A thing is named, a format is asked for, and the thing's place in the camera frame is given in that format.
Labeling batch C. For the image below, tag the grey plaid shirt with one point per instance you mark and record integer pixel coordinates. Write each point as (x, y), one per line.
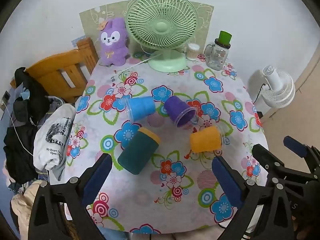
(50, 110)

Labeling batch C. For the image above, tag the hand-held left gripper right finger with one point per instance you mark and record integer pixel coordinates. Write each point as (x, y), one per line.
(226, 180)

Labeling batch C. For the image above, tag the white printed t-shirt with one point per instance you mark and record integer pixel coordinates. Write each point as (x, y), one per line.
(53, 135)

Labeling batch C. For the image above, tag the blue cup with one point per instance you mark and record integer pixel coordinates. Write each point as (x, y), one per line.
(141, 107)

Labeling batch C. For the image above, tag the white floor fan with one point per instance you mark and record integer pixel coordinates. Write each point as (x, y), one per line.
(280, 90)

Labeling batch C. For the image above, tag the dark green cup yellow rim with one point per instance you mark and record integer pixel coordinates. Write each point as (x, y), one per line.
(136, 152)

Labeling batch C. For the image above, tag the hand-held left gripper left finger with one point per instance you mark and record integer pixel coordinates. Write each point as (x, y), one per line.
(97, 177)

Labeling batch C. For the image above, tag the floral tablecloth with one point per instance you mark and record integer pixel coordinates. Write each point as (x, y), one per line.
(160, 195)

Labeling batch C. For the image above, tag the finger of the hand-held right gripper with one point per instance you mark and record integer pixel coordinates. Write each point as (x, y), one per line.
(265, 155)
(296, 145)

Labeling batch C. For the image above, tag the purple plush toy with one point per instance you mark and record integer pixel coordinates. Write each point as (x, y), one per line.
(113, 47)

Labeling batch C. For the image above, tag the green desk fan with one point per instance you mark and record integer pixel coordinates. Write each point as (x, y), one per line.
(162, 22)

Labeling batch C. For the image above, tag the purple cup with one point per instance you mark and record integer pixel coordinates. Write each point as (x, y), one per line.
(178, 110)

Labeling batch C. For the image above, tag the glass mug green lid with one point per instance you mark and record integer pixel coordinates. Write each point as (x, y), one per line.
(218, 55)

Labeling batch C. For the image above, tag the wooden chair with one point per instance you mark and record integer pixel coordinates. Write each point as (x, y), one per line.
(52, 72)

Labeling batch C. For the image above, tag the beige padded jacket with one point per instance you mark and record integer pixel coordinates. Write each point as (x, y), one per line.
(21, 205)

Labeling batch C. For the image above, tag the wall socket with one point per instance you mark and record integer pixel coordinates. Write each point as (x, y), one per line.
(5, 97)

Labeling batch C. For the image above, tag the cotton swab jar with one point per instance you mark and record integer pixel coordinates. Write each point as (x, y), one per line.
(193, 52)

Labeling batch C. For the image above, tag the orange cup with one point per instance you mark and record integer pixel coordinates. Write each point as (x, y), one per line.
(205, 140)

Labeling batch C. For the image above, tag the black jacket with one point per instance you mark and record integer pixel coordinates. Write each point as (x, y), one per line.
(22, 140)

